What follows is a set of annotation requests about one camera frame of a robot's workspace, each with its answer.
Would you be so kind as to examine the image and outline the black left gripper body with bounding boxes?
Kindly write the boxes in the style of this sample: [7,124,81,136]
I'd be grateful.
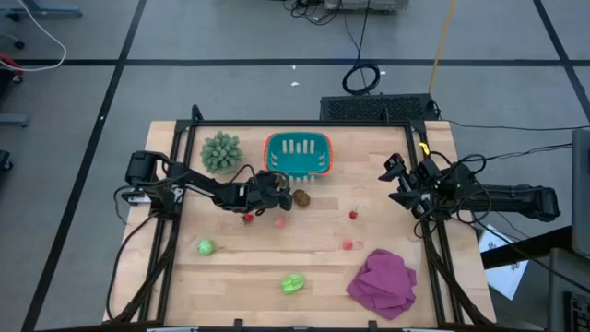
[245,172,279,216]

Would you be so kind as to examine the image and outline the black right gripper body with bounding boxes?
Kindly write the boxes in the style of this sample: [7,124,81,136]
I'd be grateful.
[401,159,442,219]

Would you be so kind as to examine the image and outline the brown kiwi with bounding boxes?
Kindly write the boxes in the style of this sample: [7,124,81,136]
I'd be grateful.
[292,188,312,208]

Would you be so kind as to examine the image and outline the green round lettuce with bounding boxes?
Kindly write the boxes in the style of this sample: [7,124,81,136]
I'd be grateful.
[196,237,217,257]

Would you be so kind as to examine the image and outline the green bell pepper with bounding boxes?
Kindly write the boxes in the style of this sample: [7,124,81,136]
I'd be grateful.
[280,272,307,295]

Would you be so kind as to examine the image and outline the teal basket with orange rim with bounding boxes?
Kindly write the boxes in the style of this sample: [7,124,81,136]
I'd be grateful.
[263,131,335,182]

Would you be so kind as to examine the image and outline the potted green succulent plant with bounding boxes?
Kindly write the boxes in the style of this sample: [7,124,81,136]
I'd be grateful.
[199,130,244,175]

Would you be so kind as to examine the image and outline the black computer tower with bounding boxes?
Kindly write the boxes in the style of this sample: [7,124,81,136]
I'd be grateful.
[319,93,442,123]

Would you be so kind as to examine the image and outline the purple cloth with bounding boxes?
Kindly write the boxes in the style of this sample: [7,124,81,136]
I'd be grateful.
[345,248,419,321]

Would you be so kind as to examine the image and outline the white paper sheet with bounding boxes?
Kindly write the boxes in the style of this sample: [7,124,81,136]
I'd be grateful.
[478,224,530,302]

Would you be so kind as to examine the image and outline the black desk beam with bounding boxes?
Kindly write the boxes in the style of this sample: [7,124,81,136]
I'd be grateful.
[480,224,573,271]

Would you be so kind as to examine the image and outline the grey desk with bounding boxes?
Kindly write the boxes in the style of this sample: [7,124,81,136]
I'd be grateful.
[547,247,590,332]

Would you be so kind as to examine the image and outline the grey equipment box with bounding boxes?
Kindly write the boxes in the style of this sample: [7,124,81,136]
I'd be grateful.
[324,0,410,13]

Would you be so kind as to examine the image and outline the black keyboard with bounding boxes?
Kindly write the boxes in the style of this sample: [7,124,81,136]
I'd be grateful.
[562,290,590,332]

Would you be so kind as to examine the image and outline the grey metal bar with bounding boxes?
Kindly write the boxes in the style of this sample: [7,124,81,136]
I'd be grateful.
[0,113,31,129]

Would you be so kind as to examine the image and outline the grey furniture base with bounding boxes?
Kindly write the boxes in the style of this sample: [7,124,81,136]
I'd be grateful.
[0,0,84,23]

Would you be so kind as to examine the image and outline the red object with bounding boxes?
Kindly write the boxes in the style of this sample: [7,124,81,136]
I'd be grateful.
[0,52,25,85]

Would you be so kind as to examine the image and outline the black metal table frame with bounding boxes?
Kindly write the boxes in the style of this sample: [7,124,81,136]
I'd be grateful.
[103,103,497,332]

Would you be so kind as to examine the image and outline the coiled black cable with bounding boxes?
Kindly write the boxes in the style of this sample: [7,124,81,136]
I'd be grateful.
[341,0,382,97]

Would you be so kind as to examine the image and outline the yellow cable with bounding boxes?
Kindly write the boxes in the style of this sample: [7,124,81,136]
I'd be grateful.
[427,0,458,95]

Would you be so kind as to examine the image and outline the black power cable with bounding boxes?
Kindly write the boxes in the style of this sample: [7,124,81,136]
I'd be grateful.
[105,184,156,323]

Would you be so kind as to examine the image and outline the tangled black cables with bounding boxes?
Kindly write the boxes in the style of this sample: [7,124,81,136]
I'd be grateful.
[281,0,345,27]

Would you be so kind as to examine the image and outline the white cable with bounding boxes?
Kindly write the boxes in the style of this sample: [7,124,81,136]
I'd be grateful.
[0,0,68,73]

